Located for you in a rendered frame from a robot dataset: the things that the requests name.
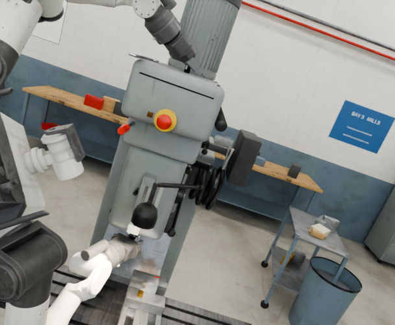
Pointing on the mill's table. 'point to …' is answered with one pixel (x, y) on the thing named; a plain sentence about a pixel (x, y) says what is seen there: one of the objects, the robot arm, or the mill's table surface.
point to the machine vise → (129, 314)
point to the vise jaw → (145, 302)
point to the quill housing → (166, 167)
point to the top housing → (173, 98)
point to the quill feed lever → (177, 211)
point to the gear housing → (162, 142)
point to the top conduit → (221, 121)
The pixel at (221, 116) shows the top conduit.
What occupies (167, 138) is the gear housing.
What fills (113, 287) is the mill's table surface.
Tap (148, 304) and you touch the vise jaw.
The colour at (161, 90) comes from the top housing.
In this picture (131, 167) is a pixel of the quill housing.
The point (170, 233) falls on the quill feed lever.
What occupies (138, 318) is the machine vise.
